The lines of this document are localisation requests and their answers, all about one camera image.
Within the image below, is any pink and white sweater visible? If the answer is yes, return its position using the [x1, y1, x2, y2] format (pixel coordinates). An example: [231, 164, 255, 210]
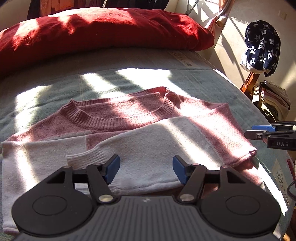
[1, 87, 262, 233]

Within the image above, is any folded clothes stack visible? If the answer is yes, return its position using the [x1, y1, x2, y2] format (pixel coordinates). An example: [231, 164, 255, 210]
[252, 80, 291, 123]

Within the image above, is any wooden chair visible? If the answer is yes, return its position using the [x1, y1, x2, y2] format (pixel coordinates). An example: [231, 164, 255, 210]
[240, 72, 260, 101]

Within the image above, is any navy star-patterned garment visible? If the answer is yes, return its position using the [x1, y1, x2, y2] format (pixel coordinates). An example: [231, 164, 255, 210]
[240, 20, 280, 77]

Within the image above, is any green plaid bed blanket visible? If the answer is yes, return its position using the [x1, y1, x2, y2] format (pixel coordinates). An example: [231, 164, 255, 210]
[0, 48, 296, 241]

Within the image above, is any right orange curtain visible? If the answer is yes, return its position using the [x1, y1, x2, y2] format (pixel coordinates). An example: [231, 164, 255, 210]
[205, 0, 234, 36]

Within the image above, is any metal drying rack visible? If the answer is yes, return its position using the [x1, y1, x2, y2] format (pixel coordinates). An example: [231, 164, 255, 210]
[185, 0, 199, 16]

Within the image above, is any red duvet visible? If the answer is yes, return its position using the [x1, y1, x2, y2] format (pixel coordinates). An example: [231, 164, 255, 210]
[1, 7, 214, 76]

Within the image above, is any black hanging jacket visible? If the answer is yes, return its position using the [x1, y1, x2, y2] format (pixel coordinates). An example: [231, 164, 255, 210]
[102, 0, 169, 10]

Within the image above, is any orange hanging cloth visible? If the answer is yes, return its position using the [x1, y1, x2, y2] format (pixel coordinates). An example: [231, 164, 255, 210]
[27, 0, 75, 20]

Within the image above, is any black cable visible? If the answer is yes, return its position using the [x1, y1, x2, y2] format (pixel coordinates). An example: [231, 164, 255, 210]
[286, 179, 296, 201]

